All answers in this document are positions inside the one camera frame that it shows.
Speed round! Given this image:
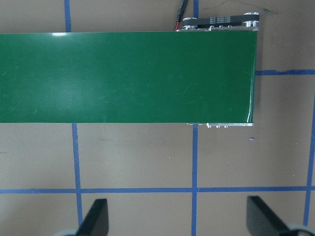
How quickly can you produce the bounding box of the green conveyor belt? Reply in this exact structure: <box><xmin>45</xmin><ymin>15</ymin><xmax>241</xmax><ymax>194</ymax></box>
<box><xmin>0</xmin><ymin>11</ymin><xmax>261</xmax><ymax>129</ymax></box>

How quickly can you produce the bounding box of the red black motor wire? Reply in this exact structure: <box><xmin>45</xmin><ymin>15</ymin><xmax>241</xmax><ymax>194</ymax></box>
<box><xmin>175</xmin><ymin>0</ymin><xmax>189</xmax><ymax>31</ymax></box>

